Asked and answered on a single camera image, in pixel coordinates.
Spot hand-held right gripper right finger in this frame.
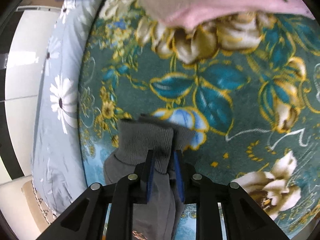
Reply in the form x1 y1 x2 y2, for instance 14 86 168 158
172 150 288 240

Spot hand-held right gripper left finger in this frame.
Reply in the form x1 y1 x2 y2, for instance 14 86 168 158
36 150 155 240

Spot dark grey pants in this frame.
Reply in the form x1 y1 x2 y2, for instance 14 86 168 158
103 114 198 240

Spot light blue daisy duvet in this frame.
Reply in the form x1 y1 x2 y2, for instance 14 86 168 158
31 0 103 217

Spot beige quilted headboard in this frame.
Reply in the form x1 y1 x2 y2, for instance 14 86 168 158
21 181 59 233

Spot white wardrobe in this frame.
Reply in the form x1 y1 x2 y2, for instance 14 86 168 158
5 7 63 180

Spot pink folded garment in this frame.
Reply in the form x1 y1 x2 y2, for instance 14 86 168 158
135 0 315 29

